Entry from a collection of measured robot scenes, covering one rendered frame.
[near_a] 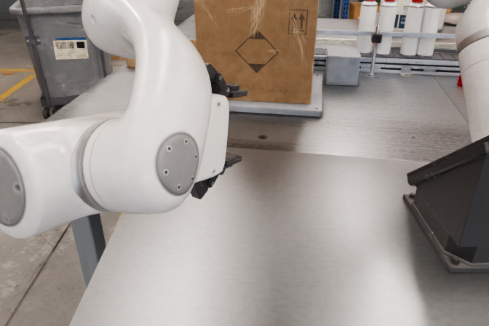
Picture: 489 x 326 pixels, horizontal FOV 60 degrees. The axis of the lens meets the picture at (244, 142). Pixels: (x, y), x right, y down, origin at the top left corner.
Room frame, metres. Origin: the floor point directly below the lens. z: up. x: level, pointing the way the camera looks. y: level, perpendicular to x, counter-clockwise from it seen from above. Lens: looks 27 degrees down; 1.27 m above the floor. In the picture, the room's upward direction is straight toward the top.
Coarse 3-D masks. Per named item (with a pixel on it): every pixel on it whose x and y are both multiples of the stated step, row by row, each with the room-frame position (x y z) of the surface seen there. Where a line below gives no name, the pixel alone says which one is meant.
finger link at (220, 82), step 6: (216, 78) 0.48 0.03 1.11; (222, 78) 0.49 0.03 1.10; (216, 84) 0.49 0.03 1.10; (222, 84) 0.49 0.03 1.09; (228, 84) 0.52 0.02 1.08; (234, 84) 0.52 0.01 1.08; (216, 90) 0.50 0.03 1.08; (234, 90) 0.51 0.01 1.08; (240, 90) 0.52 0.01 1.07; (246, 90) 0.53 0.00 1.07; (228, 96) 0.50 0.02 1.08; (234, 96) 0.50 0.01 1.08; (240, 96) 0.51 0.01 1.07
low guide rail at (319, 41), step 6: (318, 42) 1.47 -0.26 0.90; (324, 42) 1.47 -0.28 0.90; (330, 42) 1.46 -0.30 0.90; (336, 42) 1.46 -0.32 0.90; (342, 42) 1.46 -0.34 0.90; (348, 42) 1.45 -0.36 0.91; (354, 42) 1.45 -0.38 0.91; (396, 42) 1.43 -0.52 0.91; (438, 42) 1.42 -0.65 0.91; (438, 48) 1.41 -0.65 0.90; (444, 48) 1.40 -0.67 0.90; (450, 48) 1.40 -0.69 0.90
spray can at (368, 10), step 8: (368, 0) 1.40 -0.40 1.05; (368, 8) 1.39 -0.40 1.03; (376, 8) 1.40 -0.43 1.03; (360, 16) 1.41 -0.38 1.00; (368, 16) 1.39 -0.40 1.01; (360, 24) 1.41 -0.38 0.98; (368, 24) 1.39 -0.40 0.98; (360, 40) 1.40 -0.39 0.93; (368, 40) 1.39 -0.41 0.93; (360, 48) 1.40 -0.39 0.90; (368, 48) 1.40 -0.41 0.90
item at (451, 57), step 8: (320, 48) 1.47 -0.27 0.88; (368, 56) 1.37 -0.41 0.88; (376, 56) 1.37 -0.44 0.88; (384, 56) 1.37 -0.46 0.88; (392, 56) 1.37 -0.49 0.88; (400, 56) 1.37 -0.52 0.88; (416, 56) 1.37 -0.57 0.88; (432, 56) 1.37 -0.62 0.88; (440, 56) 1.37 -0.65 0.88; (448, 56) 1.37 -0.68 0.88; (456, 56) 1.37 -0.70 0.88
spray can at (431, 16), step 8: (432, 8) 1.36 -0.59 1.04; (440, 8) 1.36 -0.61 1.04; (424, 16) 1.38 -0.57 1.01; (432, 16) 1.36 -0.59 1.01; (424, 24) 1.37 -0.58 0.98; (432, 24) 1.36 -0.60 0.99; (424, 32) 1.37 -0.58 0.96; (432, 32) 1.36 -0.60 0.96; (424, 40) 1.36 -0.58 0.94; (432, 40) 1.36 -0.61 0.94; (424, 48) 1.36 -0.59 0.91; (432, 48) 1.36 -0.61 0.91; (424, 56) 1.36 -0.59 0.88
